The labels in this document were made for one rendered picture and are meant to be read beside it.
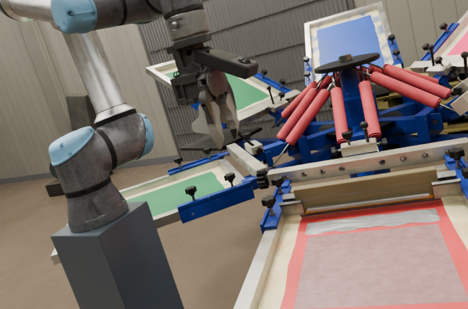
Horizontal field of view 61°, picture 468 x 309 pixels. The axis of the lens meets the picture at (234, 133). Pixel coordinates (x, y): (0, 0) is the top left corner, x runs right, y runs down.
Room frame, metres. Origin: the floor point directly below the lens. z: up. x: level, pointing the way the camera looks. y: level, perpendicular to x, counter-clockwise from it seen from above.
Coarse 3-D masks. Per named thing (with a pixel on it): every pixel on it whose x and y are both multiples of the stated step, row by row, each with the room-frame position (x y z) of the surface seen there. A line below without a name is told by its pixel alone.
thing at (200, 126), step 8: (200, 104) 0.74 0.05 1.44; (216, 104) 0.73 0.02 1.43; (200, 112) 0.74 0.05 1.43; (216, 112) 0.72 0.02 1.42; (200, 120) 0.74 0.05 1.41; (216, 120) 0.72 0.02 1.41; (192, 128) 0.74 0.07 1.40; (200, 128) 0.73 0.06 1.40; (208, 128) 0.72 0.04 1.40; (216, 128) 0.71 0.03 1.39; (216, 136) 0.71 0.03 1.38; (216, 144) 0.72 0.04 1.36
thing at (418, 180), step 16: (368, 176) 1.09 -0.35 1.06; (384, 176) 1.06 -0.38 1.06; (400, 176) 1.04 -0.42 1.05; (416, 176) 1.03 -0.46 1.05; (432, 176) 1.02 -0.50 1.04; (304, 192) 1.14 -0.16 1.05; (320, 192) 1.12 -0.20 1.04; (336, 192) 1.11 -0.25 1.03; (352, 192) 1.09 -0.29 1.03; (368, 192) 1.07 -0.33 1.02; (384, 192) 1.06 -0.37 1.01; (400, 192) 1.05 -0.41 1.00; (416, 192) 1.03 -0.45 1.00; (432, 192) 1.02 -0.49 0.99; (304, 208) 1.14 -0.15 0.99
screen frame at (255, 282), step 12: (444, 168) 1.15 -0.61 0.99; (276, 228) 1.07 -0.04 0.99; (264, 240) 1.02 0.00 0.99; (276, 240) 1.04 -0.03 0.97; (264, 252) 0.96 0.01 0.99; (252, 264) 0.91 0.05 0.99; (264, 264) 0.90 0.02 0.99; (252, 276) 0.86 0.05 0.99; (264, 276) 0.88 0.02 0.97; (252, 288) 0.81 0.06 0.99; (240, 300) 0.78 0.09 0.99; (252, 300) 0.77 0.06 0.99
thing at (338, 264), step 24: (312, 216) 1.15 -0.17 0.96; (336, 216) 1.11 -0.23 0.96; (312, 240) 1.01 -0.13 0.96; (336, 240) 0.98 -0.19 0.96; (360, 240) 0.94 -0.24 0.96; (288, 264) 0.93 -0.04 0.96; (312, 264) 0.90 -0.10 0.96; (336, 264) 0.87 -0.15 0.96; (360, 264) 0.84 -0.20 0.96; (288, 288) 0.83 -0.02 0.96; (312, 288) 0.80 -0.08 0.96; (336, 288) 0.78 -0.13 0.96; (360, 288) 0.76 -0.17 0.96
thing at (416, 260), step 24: (384, 240) 0.91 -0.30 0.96; (408, 240) 0.88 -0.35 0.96; (432, 240) 0.86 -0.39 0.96; (456, 240) 0.83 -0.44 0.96; (384, 264) 0.81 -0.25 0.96; (408, 264) 0.79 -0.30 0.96; (432, 264) 0.77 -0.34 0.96; (456, 264) 0.75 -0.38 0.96; (384, 288) 0.74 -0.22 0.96; (408, 288) 0.72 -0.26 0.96; (432, 288) 0.70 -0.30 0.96; (456, 288) 0.68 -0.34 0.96
